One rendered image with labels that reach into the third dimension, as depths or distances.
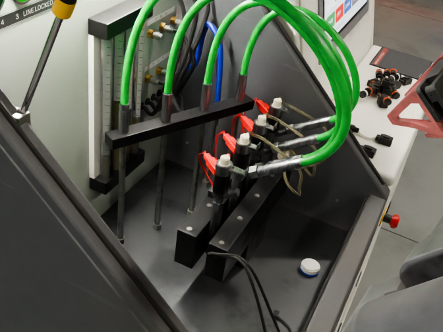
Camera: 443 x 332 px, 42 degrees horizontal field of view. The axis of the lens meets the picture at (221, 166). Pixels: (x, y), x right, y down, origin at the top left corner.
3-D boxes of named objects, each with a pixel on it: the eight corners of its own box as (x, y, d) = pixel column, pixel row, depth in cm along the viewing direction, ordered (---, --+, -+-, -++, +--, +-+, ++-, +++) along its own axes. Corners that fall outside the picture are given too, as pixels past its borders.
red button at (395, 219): (393, 236, 140) (399, 220, 137) (376, 230, 141) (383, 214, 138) (397, 224, 144) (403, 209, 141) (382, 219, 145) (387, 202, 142)
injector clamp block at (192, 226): (217, 309, 108) (227, 250, 99) (171, 286, 111) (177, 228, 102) (282, 210, 134) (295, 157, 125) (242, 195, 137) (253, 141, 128)
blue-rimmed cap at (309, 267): (315, 279, 118) (316, 274, 117) (296, 271, 119) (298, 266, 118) (321, 267, 121) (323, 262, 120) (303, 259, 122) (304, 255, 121)
